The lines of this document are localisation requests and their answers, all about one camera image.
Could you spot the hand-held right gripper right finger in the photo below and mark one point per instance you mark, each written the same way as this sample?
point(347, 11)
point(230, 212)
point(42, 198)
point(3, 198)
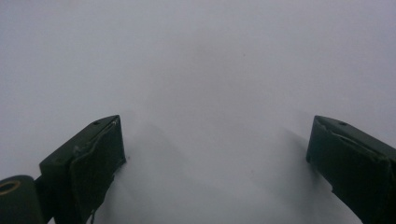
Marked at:
point(355, 161)

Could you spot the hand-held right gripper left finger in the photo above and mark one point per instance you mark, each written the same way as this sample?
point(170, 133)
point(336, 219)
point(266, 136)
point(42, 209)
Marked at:
point(93, 161)

